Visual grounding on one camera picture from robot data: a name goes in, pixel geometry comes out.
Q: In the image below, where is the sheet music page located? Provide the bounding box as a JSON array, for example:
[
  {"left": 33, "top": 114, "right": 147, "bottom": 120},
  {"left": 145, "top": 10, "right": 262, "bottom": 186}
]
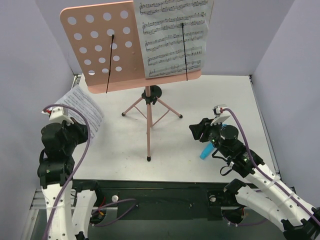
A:
[
  {"left": 133, "top": 0, "right": 214, "bottom": 79},
  {"left": 55, "top": 85, "right": 104, "bottom": 145}
]

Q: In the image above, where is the pink perforated music stand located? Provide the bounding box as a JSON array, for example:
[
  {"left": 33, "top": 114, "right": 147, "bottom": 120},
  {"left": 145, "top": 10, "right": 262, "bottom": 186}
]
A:
[{"left": 59, "top": 0, "right": 215, "bottom": 163}]

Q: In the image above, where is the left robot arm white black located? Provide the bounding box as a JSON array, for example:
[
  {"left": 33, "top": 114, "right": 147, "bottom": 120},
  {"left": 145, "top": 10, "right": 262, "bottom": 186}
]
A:
[{"left": 37, "top": 121, "right": 106, "bottom": 240}]

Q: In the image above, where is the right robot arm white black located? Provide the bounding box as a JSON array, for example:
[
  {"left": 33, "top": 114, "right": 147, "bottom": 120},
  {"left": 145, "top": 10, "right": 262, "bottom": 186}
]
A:
[{"left": 189, "top": 118, "right": 320, "bottom": 240}]

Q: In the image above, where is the blue toy microphone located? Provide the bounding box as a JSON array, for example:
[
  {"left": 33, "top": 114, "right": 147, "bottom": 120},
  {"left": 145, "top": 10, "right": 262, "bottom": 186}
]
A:
[{"left": 199, "top": 143, "right": 215, "bottom": 160}]

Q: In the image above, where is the black microphone desk stand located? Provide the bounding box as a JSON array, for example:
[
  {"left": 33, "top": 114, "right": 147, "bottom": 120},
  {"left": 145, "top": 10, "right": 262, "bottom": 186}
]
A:
[{"left": 141, "top": 85, "right": 162, "bottom": 104}]

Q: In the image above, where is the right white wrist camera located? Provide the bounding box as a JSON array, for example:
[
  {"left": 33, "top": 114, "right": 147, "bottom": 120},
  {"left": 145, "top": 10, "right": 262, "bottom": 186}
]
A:
[{"left": 210, "top": 104, "right": 231, "bottom": 126}]

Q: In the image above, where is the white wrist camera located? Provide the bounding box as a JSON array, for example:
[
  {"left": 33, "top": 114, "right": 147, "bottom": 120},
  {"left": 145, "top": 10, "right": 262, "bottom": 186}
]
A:
[
  {"left": 41, "top": 106, "right": 74, "bottom": 125},
  {"left": 210, "top": 104, "right": 231, "bottom": 126}
]

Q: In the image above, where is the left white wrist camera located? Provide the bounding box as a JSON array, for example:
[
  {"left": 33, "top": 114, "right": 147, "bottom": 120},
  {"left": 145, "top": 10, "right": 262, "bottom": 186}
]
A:
[{"left": 41, "top": 106, "right": 74, "bottom": 125}]

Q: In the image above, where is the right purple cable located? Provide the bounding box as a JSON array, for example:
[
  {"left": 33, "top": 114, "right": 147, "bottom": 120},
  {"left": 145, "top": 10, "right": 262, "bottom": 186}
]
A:
[{"left": 222, "top": 107, "right": 320, "bottom": 228}]

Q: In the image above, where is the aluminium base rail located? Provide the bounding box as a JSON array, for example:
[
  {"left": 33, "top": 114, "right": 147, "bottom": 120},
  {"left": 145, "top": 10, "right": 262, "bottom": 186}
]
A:
[{"left": 30, "top": 189, "right": 240, "bottom": 210}]

